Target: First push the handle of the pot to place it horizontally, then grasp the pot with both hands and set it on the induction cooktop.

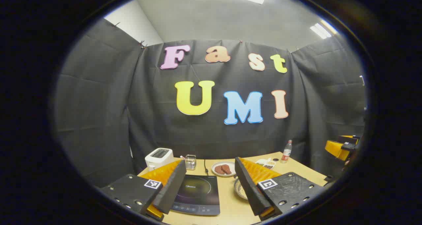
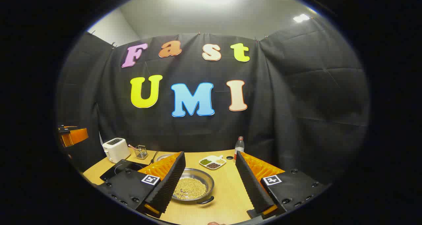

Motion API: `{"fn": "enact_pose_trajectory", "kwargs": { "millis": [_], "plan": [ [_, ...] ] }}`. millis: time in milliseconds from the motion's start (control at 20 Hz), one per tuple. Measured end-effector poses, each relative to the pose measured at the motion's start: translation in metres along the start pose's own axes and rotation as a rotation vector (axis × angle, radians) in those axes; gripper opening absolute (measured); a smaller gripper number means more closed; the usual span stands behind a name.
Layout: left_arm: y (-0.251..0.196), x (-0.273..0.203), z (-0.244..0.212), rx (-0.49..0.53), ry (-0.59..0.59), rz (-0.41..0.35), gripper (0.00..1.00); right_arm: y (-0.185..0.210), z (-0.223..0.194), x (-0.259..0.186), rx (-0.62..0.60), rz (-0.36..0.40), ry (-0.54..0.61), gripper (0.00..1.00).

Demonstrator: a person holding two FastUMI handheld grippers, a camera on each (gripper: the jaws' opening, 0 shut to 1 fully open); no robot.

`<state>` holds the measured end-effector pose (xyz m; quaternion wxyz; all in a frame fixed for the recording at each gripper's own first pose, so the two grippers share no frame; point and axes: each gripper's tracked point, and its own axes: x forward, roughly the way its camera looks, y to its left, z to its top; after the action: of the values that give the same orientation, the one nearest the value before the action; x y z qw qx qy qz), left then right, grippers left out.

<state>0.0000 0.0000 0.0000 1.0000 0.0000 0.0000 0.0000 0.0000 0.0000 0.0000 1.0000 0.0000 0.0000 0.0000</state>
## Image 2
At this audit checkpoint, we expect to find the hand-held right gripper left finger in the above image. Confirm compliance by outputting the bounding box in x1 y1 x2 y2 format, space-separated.
96 152 186 219

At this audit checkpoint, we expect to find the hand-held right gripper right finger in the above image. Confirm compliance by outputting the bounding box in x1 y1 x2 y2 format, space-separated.
235 152 330 219

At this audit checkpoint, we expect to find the steel pot with soybeans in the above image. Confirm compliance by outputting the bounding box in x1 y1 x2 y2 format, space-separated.
171 168 215 205

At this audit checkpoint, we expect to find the black induction cooktop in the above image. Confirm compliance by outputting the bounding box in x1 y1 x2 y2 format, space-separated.
100 159 149 182

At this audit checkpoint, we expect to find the clear plastic water bottle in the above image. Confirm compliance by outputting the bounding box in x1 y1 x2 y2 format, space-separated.
234 136 245 162

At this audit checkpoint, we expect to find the white toaster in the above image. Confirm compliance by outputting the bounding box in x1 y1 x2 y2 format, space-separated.
102 138 131 163

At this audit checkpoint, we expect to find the white divided bean dish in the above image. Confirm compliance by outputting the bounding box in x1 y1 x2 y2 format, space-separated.
199 155 226 170

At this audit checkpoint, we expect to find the black backdrop cloth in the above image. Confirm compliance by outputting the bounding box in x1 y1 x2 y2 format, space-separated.
56 19 370 186

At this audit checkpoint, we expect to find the wire mesh basket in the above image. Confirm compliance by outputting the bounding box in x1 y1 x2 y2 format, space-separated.
135 145 148 160

